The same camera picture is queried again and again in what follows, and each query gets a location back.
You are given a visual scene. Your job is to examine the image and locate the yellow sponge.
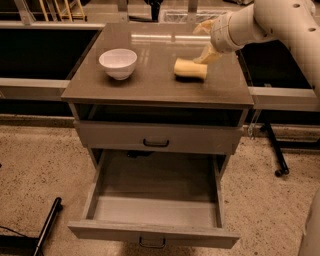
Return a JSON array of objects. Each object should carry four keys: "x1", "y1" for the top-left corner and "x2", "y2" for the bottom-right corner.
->
[{"x1": 174, "y1": 58, "x2": 207, "y2": 80}]

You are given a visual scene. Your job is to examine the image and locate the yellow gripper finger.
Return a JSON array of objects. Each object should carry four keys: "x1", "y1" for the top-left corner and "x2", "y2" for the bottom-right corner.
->
[
  {"x1": 193, "y1": 19, "x2": 214, "y2": 35},
  {"x1": 193, "y1": 44, "x2": 221, "y2": 64}
]

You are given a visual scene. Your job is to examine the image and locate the open grey middle drawer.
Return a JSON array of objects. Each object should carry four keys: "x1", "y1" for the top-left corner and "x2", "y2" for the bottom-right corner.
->
[{"x1": 68, "y1": 150, "x2": 239, "y2": 249}]

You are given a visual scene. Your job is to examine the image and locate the grey drawer cabinet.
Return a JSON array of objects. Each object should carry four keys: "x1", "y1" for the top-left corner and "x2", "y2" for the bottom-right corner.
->
[{"x1": 62, "y1": 23, "x2": 253, "y2": 160}]

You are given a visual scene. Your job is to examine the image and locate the black stand leg left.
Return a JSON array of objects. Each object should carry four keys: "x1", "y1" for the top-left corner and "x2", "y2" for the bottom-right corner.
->
[{"x1": 0, "y1": 197, "x2": 63, "y2": 256}]

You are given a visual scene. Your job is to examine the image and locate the black top drawer handle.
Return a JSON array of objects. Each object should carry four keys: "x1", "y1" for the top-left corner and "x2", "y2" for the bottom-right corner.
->
[{"x1": 143, "y1": 139, "x2": 170, "y2": 148}]

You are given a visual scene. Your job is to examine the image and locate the grey metal railing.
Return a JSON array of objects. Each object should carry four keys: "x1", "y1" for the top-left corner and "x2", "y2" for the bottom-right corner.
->
[{"x1": 1, "y1": 23, "x2": 319, "y2": 112}]

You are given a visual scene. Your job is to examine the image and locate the black middle drawer handle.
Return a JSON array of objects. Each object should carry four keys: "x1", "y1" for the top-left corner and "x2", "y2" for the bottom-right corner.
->
[{"x1": 139, "y1": 237, "x2": 166, "y2": 249}]

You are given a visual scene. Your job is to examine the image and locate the white ceramic bowl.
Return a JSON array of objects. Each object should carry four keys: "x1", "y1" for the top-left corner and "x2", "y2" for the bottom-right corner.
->
[{"x1": 99, "y1": 49, "x2": 138, "y2": 80}]

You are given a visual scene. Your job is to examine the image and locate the black drawer handle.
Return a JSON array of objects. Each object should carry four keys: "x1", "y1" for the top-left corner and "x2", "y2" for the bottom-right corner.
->
[
  {"x1": 143, "y1": 139, "x2": 170, "y2": 148},
  {"x1": 139, "y1": 237, "x2": 166, "y2": 249}
]

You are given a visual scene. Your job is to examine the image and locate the closed grey top drawer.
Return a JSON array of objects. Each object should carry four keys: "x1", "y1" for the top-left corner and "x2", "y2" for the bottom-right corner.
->
[{"x1": 74, "y1": 121, "x2": 243, "y2": 155}]

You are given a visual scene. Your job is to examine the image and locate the black stand leg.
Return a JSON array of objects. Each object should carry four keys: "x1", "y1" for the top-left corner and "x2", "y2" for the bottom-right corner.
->
[
  {"x1": 264, "y1": 122, "x2": 289, "y2": 177},
  {"x1": 0, "y1": 197, "x2": 63, "y2": 256}
]

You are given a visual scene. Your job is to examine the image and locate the black stand leg right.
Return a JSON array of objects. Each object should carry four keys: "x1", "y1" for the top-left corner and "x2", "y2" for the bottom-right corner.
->
[{"x1": 264, "y1": 122, "x2": 289, "y2": 177}]

